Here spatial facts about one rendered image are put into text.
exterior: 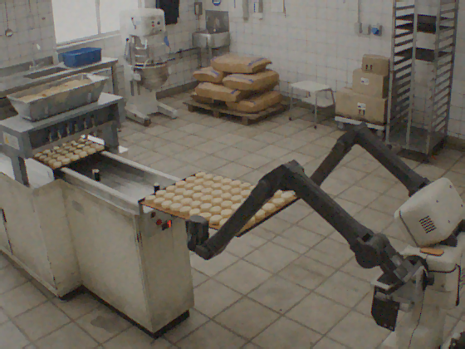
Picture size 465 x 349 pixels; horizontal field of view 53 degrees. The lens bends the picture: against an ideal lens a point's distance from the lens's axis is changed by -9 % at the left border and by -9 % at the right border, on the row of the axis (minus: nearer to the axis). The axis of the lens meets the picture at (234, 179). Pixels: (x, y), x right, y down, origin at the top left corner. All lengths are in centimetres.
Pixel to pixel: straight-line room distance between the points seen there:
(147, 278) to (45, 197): 77
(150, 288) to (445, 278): 162
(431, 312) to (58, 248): 217
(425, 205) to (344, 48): 481
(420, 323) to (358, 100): 415
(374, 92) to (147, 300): 373
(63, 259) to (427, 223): 224
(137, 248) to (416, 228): 146
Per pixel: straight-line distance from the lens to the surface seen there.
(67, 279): 324
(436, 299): 168
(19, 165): 293
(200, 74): 652
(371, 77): 562
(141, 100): 656
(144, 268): 260
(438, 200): 155
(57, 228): 306
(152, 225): 249
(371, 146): 189
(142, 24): 603
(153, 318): 280
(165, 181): 265
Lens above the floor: 198
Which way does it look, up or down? 25 degrees down
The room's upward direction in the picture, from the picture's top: 2 degrees counter-clockwise
